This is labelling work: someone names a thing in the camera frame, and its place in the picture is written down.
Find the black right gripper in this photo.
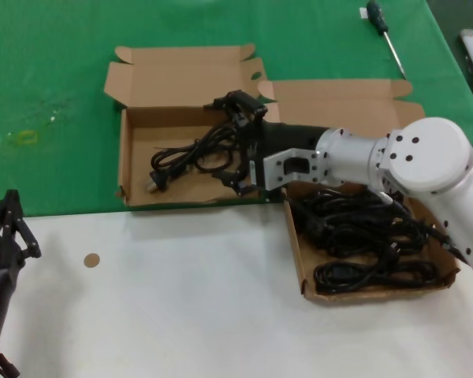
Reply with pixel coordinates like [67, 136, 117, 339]
[203, 90, 329, 198]

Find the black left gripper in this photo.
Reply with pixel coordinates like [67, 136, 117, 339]
[0, 190, 42, 347]

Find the black power cable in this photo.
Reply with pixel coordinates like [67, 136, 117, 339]
[326, 200, 450, 269]
[290, 189, 379, 253]
[313, 259, 438, 295]
[144, 120, 245, 194]

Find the open brown cardboard box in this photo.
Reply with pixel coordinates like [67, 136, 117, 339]
[255, 78, 461, 303]
[103, 43, 269, 207]

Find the green table cloth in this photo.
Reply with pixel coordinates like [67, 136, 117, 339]
[0, 0, 473, 220]

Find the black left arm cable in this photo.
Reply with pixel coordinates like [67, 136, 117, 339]
[0, 346, 20, 378]

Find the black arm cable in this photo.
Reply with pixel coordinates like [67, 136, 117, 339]
[0, 346, 20, 378]
[378, 191, 470, 265]

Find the green handled screwdriver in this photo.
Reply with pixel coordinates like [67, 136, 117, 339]
[365, 0, 406, 78]

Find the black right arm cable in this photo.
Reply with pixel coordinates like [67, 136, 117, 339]
[378, 191, 470, 265]

